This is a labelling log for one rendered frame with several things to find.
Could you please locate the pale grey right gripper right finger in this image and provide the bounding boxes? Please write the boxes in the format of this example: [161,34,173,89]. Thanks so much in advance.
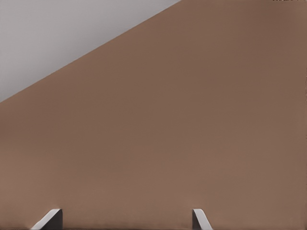
[192,208,214,230]

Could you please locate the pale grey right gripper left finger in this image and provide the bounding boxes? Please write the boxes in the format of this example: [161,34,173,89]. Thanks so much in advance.
[30,208,63,230]

